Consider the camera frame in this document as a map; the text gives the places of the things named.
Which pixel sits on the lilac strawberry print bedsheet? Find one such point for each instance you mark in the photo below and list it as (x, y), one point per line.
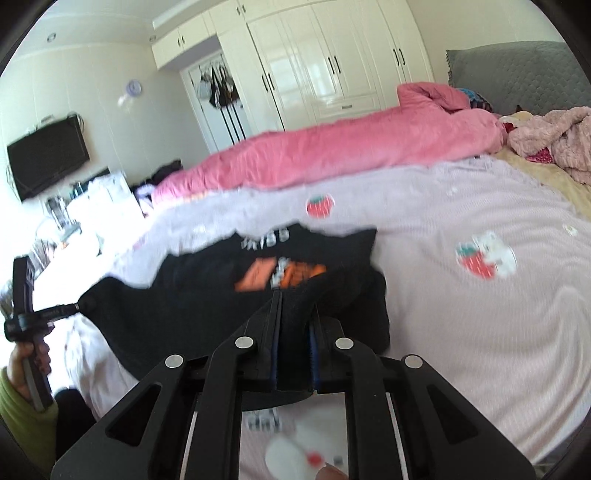
(487, 265)

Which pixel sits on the black long-sleeve sweatshirt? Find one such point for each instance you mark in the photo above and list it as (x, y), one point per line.
(198, 300)

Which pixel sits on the pale pink fuzzy garment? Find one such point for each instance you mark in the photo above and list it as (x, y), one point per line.
(564, 133)

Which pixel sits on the dark clothes pile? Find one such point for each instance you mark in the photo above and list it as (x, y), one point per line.
(159, 175)

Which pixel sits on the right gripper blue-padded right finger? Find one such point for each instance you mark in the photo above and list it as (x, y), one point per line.
(403, 419)

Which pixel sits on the black wall television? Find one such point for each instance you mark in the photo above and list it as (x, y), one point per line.
(44, 157)

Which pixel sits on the person's right hand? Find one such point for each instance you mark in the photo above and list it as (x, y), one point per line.
(330, 472)

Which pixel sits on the grey quilted headboard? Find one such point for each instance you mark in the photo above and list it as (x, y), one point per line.
(536, 76)

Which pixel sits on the hanging bags on door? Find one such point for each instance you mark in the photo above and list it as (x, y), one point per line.
(217, 87)

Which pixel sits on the white wardrobe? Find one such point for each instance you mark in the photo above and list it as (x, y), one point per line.
(302, 63)

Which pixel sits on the pink fleece blanket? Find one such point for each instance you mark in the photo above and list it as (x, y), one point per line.
(432, 123)

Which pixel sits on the green sleeved left forearm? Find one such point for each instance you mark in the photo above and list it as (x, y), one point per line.
(33, 431)

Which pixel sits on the white storage box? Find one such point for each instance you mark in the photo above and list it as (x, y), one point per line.
(109, 210)

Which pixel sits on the round wall clock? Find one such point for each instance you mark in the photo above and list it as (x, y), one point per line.
(133, 88)

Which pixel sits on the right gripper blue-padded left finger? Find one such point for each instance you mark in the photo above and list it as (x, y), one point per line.
(183, 420)

